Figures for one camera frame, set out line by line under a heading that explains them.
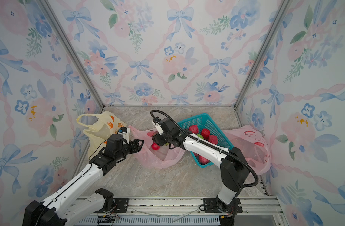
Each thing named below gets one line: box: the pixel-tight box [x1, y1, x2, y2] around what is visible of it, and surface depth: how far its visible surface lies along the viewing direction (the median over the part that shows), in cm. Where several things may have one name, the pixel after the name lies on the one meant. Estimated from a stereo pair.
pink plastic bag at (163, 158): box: [128, 125, 186, 170], surface depth 87 cm
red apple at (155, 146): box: [151, 142, 161, 151], surface depth 93 cm
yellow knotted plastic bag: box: [76, 111, 127, 159], surface depth 90 cm
